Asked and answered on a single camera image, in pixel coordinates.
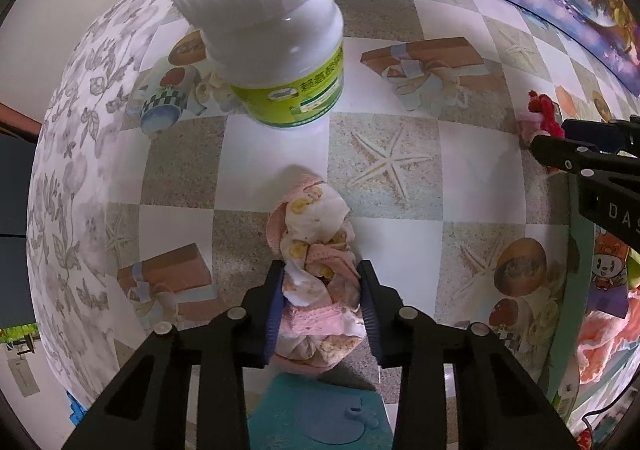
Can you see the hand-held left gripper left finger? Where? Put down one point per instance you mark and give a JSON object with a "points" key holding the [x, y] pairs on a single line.
{"points": [[274, 310]]}

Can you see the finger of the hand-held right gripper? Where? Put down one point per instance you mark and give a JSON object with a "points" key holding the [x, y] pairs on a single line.
{"points": [[595, 134], [570, 157]]}

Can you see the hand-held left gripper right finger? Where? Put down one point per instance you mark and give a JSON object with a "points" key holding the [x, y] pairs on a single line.
{"points": [[367, 310]]}

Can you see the pink patterned cloth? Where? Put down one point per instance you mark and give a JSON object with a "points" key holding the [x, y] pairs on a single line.
{"points": [[315, 225]]}

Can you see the teal cardboard tray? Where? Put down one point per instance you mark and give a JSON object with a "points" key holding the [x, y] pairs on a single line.
{"points": [[572, 305]]}

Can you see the pink chevron towel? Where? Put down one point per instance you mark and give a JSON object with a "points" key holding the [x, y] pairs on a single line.
{"points": [[605, 345]]}

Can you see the teal plastic toy box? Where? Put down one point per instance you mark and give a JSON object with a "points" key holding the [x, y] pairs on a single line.
{"points": [[320, 410]]}

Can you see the grey floral tablecloth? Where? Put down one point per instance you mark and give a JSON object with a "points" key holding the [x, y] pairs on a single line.
{"points": [[75, 180]]}

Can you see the red cloth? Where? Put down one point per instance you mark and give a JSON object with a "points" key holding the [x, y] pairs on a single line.
{"points": [[585, 442]]}

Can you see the white pill bottle green label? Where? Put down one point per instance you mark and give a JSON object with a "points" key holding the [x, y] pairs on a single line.
{"points": [[265, 29]]}

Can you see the dark cabinet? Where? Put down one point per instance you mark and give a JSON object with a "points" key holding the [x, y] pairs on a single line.
{"points": [[15, 190]]}

